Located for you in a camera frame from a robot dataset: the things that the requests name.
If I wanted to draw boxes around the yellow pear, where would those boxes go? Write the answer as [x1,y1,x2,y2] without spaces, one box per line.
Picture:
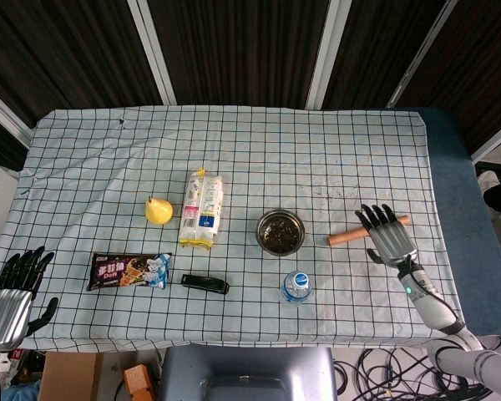
[144,196,175,226]

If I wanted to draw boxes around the black stapler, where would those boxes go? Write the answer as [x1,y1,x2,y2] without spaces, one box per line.
[180,273,230,295]

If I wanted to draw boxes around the wooden rolling pin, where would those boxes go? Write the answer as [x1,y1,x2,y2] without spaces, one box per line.
[326,215,412,248]

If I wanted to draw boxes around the metal bowl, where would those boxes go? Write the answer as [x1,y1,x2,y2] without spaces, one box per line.
[256,209,306,257]

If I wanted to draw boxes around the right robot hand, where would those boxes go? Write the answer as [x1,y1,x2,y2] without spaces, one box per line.
[354,203,418,267]

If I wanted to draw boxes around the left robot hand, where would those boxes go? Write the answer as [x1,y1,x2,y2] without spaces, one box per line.
[0,246,60,351]

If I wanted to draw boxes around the black floor cables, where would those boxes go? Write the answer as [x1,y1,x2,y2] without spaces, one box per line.
[331,333,501,401]

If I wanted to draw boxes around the checkered tablecloth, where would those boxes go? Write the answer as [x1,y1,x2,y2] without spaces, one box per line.
[0,104,468,353]

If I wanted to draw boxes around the white yellow snack bag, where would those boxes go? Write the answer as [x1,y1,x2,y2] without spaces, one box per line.
[178,167,225,251]

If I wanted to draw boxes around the cardboard box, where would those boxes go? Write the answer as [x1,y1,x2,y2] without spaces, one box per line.
[39,351,104,401]

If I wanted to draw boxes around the clear bottle blue label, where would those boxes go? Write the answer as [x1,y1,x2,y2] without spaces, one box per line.
[280,270,313,306]

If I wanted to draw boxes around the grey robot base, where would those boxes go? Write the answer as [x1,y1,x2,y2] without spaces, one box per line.
[157,344,339,401]

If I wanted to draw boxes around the dark chocolate snack packet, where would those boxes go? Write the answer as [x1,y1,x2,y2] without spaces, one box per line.
[86,251,172,292]

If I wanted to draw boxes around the orange device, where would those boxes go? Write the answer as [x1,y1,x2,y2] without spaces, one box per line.
[122,363,157,401]

